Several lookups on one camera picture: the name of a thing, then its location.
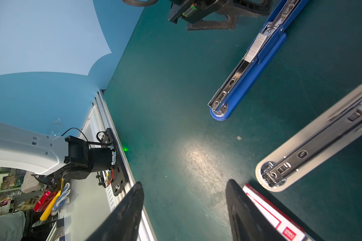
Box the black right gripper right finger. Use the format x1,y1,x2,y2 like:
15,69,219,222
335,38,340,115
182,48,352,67
225,179,284,241

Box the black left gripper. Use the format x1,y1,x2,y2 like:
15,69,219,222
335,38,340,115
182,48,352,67
168,0,273,31

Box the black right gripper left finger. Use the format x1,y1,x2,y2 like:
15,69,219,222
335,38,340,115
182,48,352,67
87,182,144,241

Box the silver staple strip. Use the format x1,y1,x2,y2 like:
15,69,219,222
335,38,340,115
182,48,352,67
243,33,268,63

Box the red white staple box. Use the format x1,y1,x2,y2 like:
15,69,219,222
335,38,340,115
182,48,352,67
243,183,314,241

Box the beige black stapler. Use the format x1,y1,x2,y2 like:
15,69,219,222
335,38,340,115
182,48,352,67
255,84,362,192

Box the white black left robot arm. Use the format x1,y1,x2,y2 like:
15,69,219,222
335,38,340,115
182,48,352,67
0,1,155,176

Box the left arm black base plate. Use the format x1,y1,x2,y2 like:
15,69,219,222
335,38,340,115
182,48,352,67
106,128,129,196

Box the aluminium front rail frame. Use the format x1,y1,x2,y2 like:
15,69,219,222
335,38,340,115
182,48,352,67
58,90,135,241

